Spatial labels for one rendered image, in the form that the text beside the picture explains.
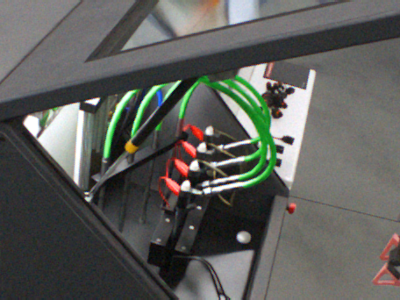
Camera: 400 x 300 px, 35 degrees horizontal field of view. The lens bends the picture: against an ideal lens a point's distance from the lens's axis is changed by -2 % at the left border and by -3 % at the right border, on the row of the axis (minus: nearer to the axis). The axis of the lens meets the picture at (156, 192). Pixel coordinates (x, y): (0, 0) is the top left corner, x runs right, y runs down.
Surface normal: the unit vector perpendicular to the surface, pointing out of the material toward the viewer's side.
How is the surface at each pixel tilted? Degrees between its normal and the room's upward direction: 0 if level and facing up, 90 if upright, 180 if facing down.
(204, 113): 90
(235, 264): 0
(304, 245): 0
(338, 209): 0
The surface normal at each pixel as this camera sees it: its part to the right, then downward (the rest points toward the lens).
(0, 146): -0.29, 0.61
